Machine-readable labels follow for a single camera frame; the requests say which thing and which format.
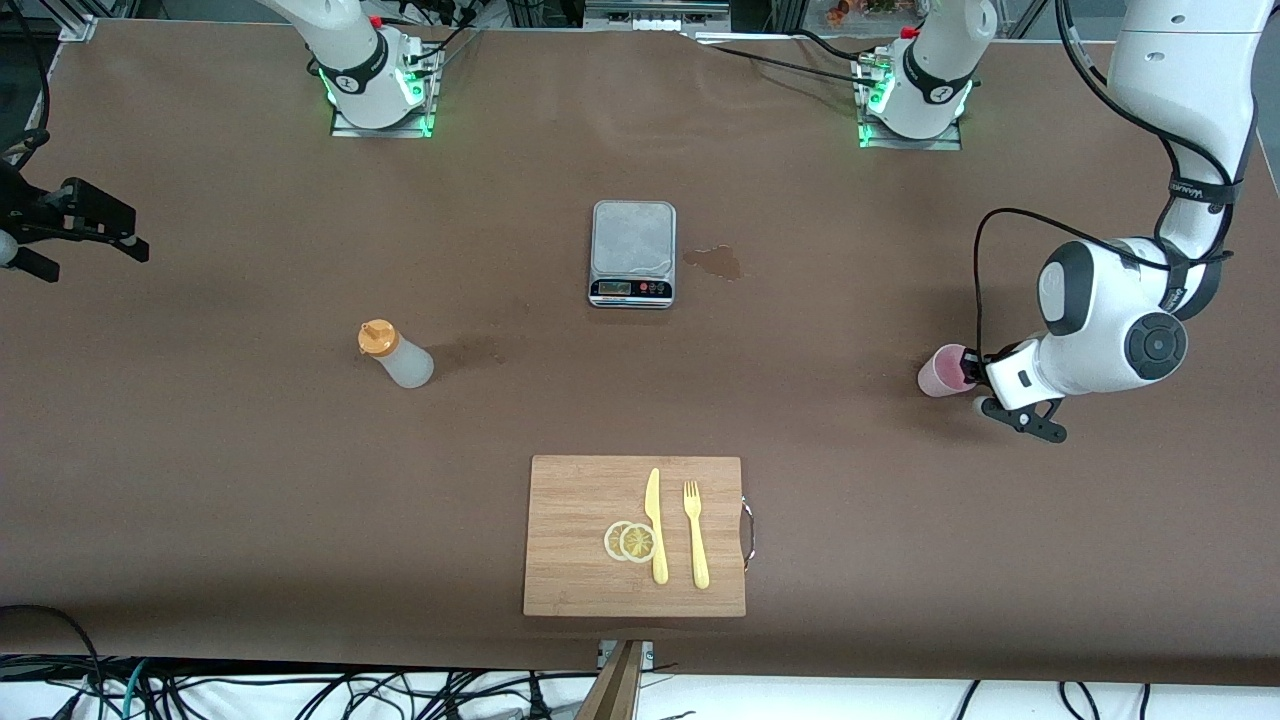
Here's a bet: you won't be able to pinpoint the pink plastic cup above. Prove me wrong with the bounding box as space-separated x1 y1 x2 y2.
917 344 977 399

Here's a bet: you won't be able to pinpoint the translucent sauce bottle orange cap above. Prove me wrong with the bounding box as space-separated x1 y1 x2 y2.
357 319 436 390

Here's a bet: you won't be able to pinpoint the brown liquid puddle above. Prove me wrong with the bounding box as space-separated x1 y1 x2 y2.
683 245 743 283

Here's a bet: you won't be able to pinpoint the yellow plastic fork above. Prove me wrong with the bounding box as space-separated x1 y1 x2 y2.
683 480 711 590

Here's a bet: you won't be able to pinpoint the brown table cover sheet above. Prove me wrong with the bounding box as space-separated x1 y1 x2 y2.
0 18 1280 687

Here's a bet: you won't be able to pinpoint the yellow plastic knife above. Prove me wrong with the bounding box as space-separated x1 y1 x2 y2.
644 467 670 586

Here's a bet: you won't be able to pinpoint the silver digital kitchen scale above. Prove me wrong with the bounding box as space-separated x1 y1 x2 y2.
588 200 678 310

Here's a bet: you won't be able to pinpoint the orange toy food items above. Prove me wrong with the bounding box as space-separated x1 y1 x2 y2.
825 0 906 26

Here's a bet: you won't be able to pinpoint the wooden cutting board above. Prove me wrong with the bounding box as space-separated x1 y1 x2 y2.
522 455 756 619

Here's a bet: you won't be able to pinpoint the wooden beam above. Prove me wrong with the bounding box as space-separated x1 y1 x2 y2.
575 640 646 720

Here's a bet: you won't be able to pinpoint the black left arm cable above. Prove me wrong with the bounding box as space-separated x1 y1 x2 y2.
972 0 1246 366

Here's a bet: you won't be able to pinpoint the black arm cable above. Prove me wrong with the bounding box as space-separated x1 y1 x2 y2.
972 0 1246 366
0 0 51 166

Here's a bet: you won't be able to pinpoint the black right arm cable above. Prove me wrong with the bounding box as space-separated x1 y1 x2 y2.
0 0 51 166

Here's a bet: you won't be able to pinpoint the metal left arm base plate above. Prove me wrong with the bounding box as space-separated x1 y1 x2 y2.
858 50 963 151

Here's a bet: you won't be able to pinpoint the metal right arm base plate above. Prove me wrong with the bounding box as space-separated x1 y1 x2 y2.
330 45 441 139

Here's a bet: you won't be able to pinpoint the black table cable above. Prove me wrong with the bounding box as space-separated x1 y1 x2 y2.
697 40 881 86
790 28 883 67

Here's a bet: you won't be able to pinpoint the black floor cable loop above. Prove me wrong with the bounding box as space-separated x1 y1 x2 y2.
0 604 106 720

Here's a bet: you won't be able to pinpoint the grey table cable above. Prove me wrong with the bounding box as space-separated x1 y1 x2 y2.
405 20 491 76

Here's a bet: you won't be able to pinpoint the teal floor cable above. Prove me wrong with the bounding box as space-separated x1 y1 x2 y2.
95 658 151 720

